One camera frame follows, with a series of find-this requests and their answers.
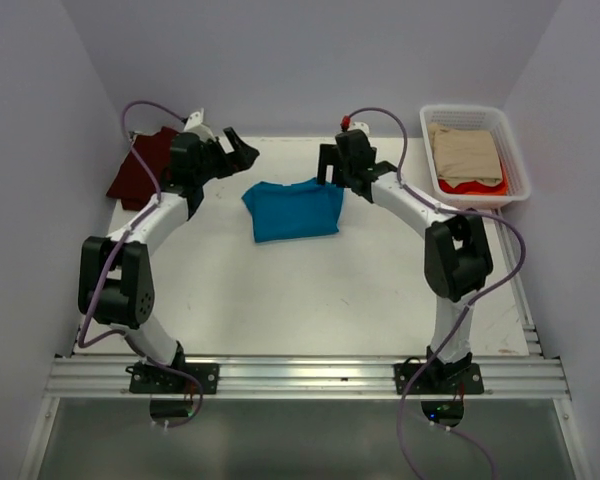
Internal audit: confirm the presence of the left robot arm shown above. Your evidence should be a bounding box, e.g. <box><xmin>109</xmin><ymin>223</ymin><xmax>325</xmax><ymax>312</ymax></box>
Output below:
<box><xmin>77</xmin><ymin>128</ymin><xmax>260</xmax><ymax>393</ymax></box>

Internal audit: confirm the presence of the aluminium mounting rail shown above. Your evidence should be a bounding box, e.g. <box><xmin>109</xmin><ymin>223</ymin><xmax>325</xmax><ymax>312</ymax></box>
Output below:
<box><xmin>44</xmin><ymin>354</ymin><xmax>570</xmax><ymax>400</ymax></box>

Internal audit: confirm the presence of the white plastic basket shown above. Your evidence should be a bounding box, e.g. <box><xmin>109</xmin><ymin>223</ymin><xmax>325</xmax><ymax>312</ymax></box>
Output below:
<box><xmin>420</xmin><ymin>104</ymin><xmax>531</xmax><ymax>209</ymax></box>

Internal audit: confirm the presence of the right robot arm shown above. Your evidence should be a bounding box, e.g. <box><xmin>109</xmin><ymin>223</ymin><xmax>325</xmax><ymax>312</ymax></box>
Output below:
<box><xmin>317</xmin><ymin>129</ymin><xmax>493</xmax><ymax>393</ymax></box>

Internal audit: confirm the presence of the blue t shirt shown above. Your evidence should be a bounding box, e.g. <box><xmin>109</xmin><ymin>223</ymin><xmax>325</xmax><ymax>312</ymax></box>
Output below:
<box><xmin>242</xmin><ymin>178</ymin><xmax>344</xmax><ymax>243</ymax></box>

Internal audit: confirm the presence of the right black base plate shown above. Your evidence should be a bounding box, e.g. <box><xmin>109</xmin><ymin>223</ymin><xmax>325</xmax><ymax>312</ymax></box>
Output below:
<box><xmin>393</xmin><ymin>355</ymin><xmax>485</xmax><ymax>395</ymax></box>

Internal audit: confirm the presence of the beige folded t shirt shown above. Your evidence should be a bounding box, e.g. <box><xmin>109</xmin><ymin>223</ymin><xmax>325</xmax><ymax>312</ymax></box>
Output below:
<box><xmin>427</xmin><ymin>123</ymin><xmax>502</xmax><ymax>184</ymax></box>

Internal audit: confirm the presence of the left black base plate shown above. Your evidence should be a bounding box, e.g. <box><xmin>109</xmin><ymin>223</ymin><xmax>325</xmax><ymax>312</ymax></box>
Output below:
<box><xmin>125</xmin><ymin>362</ymin><xmax>220</xmax><ymax>395</ymax></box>

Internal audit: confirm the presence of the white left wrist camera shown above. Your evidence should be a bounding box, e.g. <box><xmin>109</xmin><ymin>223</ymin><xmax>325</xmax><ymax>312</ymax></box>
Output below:
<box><xmin>182</xmin><ymin>108</ymin><xmax>216</xmax><ymax>142</ymax></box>

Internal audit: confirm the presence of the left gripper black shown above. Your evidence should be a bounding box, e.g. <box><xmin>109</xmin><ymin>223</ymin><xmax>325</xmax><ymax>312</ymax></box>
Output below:
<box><xmin>194</xmin><ymin>128</ymin><xmax>258</xmax><ymax>185</ymax></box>

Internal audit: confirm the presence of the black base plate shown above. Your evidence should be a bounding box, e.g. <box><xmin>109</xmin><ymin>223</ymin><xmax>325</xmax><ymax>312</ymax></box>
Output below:
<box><xmin>125</xmin><ymin>362</ymin><xmax>220</xmax><ymax>395</ymax></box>
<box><xmin>393</xmin><ymin>355</ymin><xmax>485</xmax><ymax>395</ymax></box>

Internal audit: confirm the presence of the red orange t shirt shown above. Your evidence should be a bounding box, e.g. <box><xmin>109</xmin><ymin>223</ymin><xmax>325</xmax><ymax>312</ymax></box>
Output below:
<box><xmin>438</xmin><ymin>162</ymin><xmax>509</xmax><ymax>196</ymax></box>

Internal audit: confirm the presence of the folded maroon t shirt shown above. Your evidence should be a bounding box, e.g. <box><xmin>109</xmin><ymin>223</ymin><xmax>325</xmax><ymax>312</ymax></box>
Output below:
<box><xmin>107</xmin><ymin>127</ymin><xmax>178</xmax><ymax>212</ymax></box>

